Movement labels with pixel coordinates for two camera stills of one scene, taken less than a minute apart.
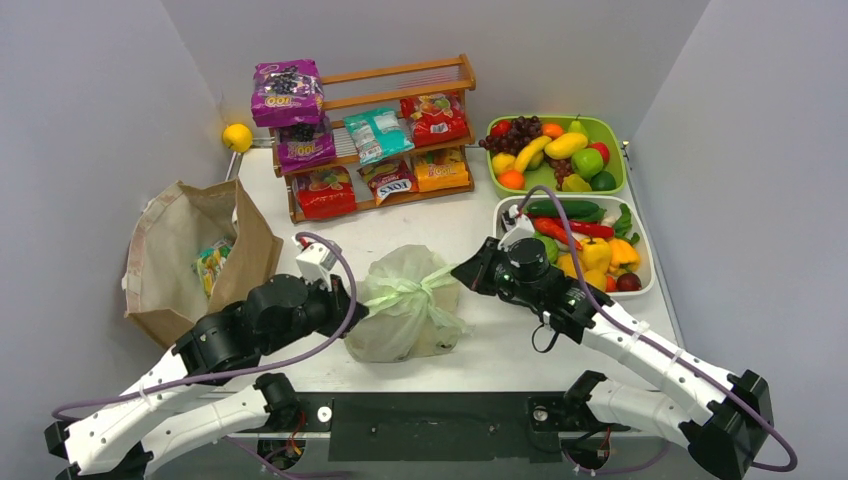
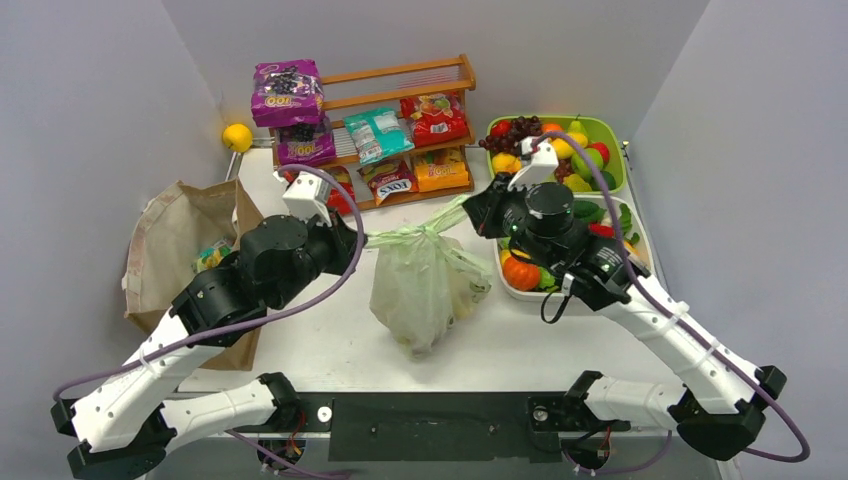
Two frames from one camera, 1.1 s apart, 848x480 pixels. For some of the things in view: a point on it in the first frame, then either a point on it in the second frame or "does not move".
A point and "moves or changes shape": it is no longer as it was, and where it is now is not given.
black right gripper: x=478 y=271 → x=486 y=207
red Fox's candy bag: x=385 y=177 does not move
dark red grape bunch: x=522 y=129 does not move
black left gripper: x=337 y=302 → x=343 y=241
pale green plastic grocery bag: x=414 y=307 moves or changes shape
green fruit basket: x=570 y=154 does not move
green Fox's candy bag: x=209 y=262 does not move
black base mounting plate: x=435 y=427 does not move
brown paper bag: x=194 y=251 does not move
